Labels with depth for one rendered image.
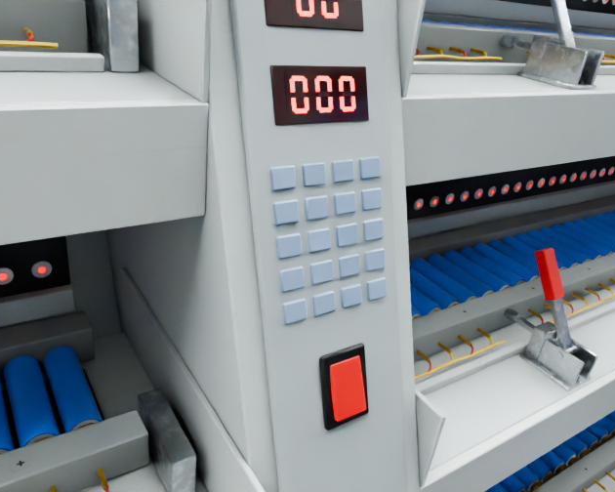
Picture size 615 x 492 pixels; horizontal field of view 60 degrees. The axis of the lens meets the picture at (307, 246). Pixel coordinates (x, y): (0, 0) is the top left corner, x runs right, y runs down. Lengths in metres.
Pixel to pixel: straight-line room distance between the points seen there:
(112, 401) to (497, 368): 0.25
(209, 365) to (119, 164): 0.10
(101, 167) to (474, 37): 0.28
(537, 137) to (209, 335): 0.22
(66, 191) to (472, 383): 0.28
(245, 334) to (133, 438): 0.09
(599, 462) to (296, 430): 0.44
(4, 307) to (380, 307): 0.22
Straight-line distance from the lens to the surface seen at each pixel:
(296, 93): 0.21
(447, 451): 0.33
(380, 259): 0.24
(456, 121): 0.29
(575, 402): 0.41
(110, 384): 0.35
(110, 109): 0.19
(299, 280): 0.22
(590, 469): 0.62
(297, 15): 0.22
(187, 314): 0.26
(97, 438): 0.29
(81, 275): 0.40
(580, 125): 0.38
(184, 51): 0.21
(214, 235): 0.21
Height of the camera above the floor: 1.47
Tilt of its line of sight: 10 degrees down
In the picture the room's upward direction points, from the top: 5 degrees counter-clockwise
